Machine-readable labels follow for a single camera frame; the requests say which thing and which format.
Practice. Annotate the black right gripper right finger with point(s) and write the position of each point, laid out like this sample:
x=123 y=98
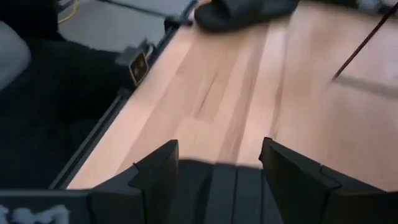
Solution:
x=301 y=196

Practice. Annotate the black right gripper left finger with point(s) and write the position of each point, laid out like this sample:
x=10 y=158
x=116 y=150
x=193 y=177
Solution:
x=155 y=199

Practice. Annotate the black rubber slide sandal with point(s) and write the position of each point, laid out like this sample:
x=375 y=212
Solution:
x=242 y=14

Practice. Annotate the black seat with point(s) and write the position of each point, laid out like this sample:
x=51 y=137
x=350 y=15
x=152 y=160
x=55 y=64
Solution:
x=62 y=77

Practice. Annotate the grey rounded chair part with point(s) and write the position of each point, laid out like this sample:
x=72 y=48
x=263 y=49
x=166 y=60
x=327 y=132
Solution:
x=12 y=53

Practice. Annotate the black aluminium table frame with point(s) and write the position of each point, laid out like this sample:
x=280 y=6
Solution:
x=90 y=141

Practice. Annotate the wooden shelf with black frame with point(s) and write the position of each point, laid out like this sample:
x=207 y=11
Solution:
x=357 y=50

